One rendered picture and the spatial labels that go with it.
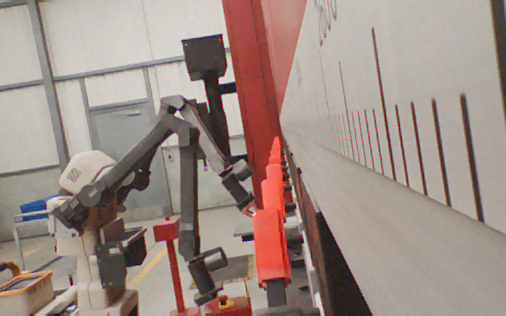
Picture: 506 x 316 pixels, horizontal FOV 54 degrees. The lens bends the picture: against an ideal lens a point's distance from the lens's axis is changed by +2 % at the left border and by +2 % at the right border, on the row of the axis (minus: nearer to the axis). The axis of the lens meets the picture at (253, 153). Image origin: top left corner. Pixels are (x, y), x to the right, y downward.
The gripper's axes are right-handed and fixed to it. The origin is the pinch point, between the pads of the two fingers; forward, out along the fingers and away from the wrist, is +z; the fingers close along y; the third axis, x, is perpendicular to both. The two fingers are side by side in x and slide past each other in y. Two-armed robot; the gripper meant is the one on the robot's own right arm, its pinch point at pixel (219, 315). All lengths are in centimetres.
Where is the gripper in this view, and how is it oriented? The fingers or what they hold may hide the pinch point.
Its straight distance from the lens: 170.9
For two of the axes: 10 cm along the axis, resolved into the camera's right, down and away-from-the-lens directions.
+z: 4.1, 9.1, 0.8
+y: 9.0, -4.2, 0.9
